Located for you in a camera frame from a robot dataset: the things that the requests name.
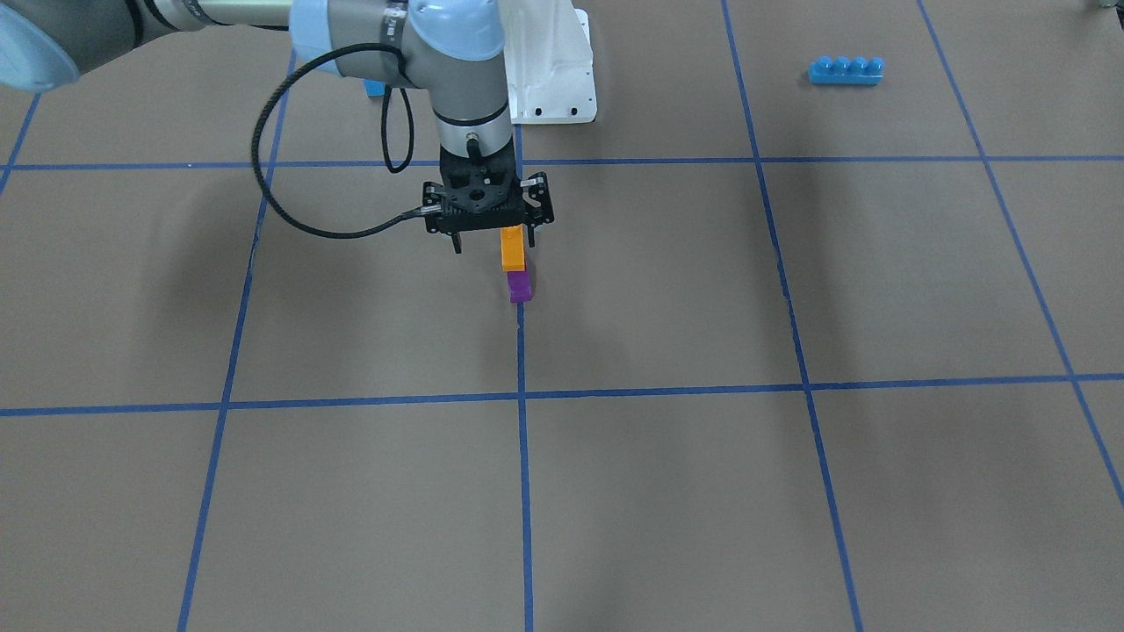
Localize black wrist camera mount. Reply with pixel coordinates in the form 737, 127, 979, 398
422, 171, 555, 255

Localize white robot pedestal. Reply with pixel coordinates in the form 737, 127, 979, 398
501, 1, 598, 126

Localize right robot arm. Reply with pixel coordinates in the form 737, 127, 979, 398
3, 1, 518, 190

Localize orange trapezoid block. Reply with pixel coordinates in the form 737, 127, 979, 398
501, 225, 527, 273

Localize long blue block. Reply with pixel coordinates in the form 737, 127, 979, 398
807, 56, 886, 85

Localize small blue block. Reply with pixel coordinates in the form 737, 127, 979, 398
363, 80, 388, 97

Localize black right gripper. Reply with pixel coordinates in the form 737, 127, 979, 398
439, 145, 519, 198

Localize purple trapezoid block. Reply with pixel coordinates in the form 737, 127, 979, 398
505, 269, 534, 305

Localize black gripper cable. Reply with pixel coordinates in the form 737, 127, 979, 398
251, 42, 439, 240

